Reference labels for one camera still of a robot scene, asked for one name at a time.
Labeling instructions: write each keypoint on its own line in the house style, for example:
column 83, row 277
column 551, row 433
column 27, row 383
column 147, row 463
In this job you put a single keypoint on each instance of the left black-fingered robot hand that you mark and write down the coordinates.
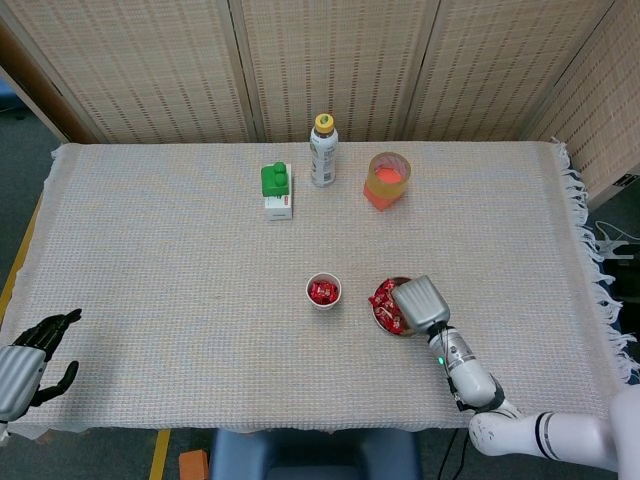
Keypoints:
column 20, row 380

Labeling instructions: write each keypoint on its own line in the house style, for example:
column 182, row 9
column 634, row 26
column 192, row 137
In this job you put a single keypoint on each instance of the right orange-tipped robot hand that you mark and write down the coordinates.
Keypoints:
column 422, row 305

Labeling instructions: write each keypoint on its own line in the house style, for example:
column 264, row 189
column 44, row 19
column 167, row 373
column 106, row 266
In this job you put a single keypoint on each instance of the red candy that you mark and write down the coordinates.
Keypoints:
column 377, row 301
column 316, row 292
column 386, row 289
column 397, row 325
column 330, row 291
column 387, row 312

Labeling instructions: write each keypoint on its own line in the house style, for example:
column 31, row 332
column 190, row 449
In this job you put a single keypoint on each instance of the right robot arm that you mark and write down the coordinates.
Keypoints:
column 470, row 375

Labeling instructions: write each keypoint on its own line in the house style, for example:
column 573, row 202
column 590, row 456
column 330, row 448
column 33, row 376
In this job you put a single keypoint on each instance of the metal bowl of red candies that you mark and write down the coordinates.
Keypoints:
column 376, row 319

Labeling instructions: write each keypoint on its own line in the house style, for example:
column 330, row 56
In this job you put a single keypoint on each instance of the white paper cup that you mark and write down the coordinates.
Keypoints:
column 325, row 276

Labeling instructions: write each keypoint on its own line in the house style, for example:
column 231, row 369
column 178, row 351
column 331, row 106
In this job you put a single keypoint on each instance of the orange drink cup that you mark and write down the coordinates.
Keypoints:
column 406, row 175

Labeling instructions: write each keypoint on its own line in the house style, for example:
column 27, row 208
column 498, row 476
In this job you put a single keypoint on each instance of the small white box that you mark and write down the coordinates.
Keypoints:
column 278, row 211

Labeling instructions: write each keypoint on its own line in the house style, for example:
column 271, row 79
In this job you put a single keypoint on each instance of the white bottle yellow cap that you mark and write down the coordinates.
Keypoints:
column 323, row 160

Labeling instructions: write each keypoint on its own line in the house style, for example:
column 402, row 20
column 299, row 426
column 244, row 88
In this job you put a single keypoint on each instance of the blue padded seat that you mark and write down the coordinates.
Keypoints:
column 315, row 455

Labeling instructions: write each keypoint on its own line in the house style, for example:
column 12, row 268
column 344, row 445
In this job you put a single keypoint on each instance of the beige woven tablecloth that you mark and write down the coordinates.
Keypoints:
column 175, row 275

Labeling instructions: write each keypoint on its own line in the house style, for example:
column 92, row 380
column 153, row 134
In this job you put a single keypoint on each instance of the small orange foam block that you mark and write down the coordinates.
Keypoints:
column 194, row 465

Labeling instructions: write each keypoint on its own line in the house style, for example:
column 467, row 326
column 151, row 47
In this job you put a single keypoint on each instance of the black power socket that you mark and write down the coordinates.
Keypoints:
column 631, row 181

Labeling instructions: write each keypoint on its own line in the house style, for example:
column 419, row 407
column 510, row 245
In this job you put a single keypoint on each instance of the blue furniture piece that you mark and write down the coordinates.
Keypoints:
column 6, row 97

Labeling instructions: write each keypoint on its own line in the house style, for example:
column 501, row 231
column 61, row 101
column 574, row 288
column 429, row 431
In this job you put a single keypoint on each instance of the woven bamboo folding screen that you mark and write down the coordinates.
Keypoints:
column 150, row 75

